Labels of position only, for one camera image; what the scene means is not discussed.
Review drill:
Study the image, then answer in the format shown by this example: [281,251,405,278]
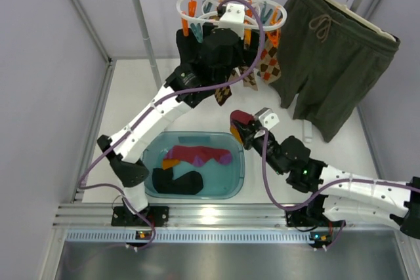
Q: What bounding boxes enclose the maroon orange striped sock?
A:
[230,110,254,145]

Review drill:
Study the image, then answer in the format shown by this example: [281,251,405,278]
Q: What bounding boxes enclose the black sock in bin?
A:
[152,168,203,195]

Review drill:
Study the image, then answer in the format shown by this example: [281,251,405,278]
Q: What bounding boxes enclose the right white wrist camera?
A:
[255,108,280,130]

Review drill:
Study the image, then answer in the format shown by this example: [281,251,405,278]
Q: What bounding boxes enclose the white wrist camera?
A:
[255,108,280,130]
[219,3,245,39]

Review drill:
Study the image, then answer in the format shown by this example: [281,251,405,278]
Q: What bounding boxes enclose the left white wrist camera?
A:
[219,3,245,39]

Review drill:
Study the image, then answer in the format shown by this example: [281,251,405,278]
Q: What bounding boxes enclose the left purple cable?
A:
[78,0,266,248]

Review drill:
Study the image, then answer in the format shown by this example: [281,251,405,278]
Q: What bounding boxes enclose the brown yellow argyle sock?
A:
[215,71,239,106]

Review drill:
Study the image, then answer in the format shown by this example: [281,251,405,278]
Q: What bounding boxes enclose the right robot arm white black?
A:
[230,119,419,239]

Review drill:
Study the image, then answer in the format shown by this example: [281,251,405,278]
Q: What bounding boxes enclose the aluminium rail frame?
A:
[52,203,411,245]

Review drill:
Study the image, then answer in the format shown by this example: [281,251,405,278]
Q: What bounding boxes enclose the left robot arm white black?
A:
[97,28,244,214]

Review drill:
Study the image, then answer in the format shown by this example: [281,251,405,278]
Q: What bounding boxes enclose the white clip sock hanger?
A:
[176,0,287,36]

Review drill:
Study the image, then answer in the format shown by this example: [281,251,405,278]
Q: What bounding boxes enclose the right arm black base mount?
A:
[285,207,343,228]

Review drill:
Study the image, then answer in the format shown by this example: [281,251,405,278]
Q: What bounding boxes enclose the teal plastic bin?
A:
[142,132,245,199]

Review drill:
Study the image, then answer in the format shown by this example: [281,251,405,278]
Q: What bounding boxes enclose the maroon purple sock in bin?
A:
[161,145,233,169]

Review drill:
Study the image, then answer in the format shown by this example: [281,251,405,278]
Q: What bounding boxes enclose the purple cable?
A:
[261,127,420,251]
[78,0,266,248]

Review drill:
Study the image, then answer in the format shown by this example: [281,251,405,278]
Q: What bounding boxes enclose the olive green shorts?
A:
[270,0,400,142]

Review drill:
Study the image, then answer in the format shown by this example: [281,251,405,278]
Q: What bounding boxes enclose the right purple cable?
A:
[261,127,420,251]

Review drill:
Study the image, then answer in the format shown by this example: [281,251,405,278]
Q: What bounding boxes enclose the brown beige argyle sock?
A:
[238,66,258,91]

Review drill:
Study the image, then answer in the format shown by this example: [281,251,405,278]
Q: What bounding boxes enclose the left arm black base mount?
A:
[111,205,170,228]

